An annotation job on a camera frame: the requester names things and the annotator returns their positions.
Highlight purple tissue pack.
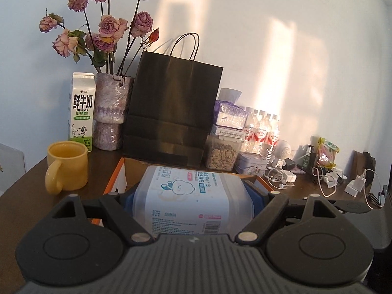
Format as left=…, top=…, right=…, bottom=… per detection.
left=214, top=88, right=248, bottom=129

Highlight clear labelled plastic container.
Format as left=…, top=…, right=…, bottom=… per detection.
left=132, top=165, right=255, bottom=236

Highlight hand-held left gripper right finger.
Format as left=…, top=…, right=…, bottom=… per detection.
left=235, top=181, right=345, bottom=246

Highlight white paper sheet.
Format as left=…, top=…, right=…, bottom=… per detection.
left=0, top=143, right=26, bottom=196

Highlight pack of water bottles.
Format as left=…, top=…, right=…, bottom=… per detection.
left=243, top=107, right=281, bottom=155

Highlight yellow green snack bag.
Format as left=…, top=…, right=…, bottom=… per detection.
left=316, top=137, right=340, bottom=170

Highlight white charger dock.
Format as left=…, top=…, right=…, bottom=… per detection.
left=344, top=174, right=367, bottom=197

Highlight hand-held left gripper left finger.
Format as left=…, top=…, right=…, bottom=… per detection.
left=47, top=190, right=154, bottom=246

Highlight white earphones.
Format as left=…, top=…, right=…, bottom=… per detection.
left=265, top=167, right=296, bottom=189

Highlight floral tin box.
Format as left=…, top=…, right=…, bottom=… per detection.
left=235, top=151, right=270, bottom=175

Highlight clear seed container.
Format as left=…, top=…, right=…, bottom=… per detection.
left=205, top=135, right=244, bottom=172

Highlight white green milk carton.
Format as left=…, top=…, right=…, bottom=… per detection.
left=68, top=72, right=96, bottom=152

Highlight yellow mug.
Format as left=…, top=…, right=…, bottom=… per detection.
left=45, top=141, right=89, bottom=194

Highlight red cardboard box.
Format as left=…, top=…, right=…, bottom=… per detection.
left=89, top=157, right=276, bottom=224

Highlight black paper bag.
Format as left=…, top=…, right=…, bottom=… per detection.
left=122, top=33, right=223, bottom=169

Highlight purple ceramic vase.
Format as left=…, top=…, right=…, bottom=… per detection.
left=93, top=73, right=135, bottom=151

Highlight small dark bottle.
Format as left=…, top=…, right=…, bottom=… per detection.
left=303, top=145, right=317, bottom=168

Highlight black clip holder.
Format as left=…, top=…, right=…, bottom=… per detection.
left=369, top=184, right=386, bottom=206

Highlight white flat box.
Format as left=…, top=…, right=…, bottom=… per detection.
left=214, top=125, right=245, bottom=137

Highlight dried pink roses bouquet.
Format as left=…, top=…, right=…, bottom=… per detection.
left=39, top=0, right=161, bottom=74

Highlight white round speaker figure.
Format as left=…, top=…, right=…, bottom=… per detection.
left=272, top=140, right=293, bottom=167

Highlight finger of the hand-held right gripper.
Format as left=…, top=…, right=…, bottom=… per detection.
left=335, top=201, right=372, bottom=214

